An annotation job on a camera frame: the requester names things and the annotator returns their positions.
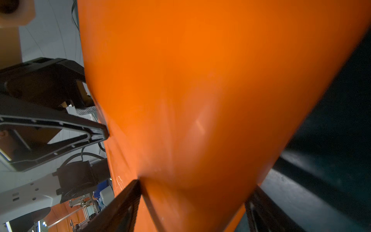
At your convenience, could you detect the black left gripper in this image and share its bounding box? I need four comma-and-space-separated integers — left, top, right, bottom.
1, 58, 109, 172

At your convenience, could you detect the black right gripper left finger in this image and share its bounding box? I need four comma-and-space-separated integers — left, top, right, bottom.
82, 179, 141, 232

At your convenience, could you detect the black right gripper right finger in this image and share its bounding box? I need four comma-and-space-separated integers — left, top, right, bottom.
244, 186, 304, 232

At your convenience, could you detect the orange wrapping paper sheet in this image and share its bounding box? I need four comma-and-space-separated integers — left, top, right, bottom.
78, 1, 371, 232

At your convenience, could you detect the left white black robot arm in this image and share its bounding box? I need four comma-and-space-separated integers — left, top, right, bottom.
1, 58, 110, 232

